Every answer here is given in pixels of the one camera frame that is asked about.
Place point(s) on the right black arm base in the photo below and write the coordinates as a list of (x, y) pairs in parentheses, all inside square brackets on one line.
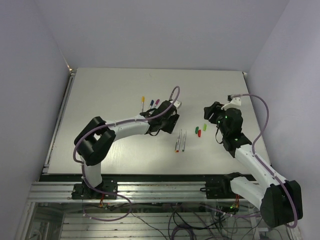
[(219, 187)]

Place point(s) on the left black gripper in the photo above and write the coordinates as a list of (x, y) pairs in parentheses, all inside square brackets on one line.
[(173, 120)]

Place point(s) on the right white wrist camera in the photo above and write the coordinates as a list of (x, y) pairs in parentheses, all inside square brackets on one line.
[(234, 101)]

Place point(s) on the aluminium frame rail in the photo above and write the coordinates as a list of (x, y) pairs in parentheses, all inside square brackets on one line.
[(136, 192)]

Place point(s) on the red whiteboard marker pen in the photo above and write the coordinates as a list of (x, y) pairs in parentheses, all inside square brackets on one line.
[(178, 142)]

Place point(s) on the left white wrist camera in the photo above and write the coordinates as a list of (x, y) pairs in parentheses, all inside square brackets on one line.
[(177, 104)]

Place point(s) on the orange whiteboard marker pen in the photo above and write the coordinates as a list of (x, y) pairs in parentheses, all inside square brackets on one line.
[(142, 103)]

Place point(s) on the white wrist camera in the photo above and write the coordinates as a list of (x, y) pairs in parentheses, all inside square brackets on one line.
[(177, 104), (234, 101)]

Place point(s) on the yellow whiteboard marker pen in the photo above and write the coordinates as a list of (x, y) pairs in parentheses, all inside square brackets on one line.
[(175, 143)]

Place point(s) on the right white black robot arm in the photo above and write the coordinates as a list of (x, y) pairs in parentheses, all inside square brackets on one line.
[(278, 199)]

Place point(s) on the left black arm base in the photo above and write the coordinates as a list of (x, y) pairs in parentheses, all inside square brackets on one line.
[(82, 192)]

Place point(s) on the green whiteboard marker pen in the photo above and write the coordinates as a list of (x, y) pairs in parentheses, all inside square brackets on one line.
[(184, 141)]

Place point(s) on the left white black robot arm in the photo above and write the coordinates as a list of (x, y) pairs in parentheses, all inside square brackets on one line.
[(95, 140)]

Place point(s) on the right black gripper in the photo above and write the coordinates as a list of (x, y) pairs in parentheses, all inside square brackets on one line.
[(215, 109)]

